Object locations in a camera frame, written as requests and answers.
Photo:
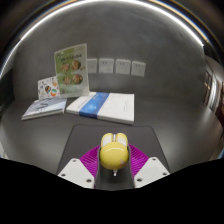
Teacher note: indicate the yellow computer mouse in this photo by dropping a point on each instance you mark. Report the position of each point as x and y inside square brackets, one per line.
[114, 156]

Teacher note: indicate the white book with blue band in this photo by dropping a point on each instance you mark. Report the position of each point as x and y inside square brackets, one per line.
[113, 106]

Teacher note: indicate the dark grey mouse pad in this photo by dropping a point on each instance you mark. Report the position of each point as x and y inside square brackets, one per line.
[86, 136]

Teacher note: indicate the green food leaflet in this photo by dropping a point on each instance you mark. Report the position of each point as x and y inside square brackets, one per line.
[71, 70]

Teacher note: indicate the white wall socket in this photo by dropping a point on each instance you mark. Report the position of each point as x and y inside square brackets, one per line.
[123, 66]
[138, 68]
[106, 66]
[92, 66]

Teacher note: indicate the grey striped cover book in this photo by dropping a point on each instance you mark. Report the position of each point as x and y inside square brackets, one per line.
[43, 108]

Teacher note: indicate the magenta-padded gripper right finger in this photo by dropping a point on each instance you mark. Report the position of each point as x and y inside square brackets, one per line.
[140, 163]

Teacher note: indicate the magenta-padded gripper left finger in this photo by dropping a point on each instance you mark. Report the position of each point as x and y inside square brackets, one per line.
[88, 163]

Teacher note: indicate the white colourful sticker sheet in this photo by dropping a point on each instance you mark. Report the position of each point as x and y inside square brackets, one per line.
[48, 88]

